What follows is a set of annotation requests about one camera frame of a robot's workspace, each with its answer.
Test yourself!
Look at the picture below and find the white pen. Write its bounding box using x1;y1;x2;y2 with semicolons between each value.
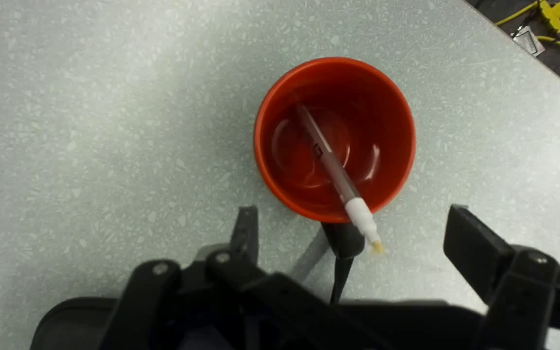
296;105;383;253

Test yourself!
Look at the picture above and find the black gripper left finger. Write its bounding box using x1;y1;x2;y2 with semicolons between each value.
230;206;259;262

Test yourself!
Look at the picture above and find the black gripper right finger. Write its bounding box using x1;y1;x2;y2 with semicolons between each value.
444;204;514;303

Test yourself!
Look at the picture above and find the red and black mug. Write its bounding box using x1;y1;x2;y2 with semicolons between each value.
251;56;418;307

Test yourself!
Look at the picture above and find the yellow cable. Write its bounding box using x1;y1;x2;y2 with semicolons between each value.
494;0;560;66

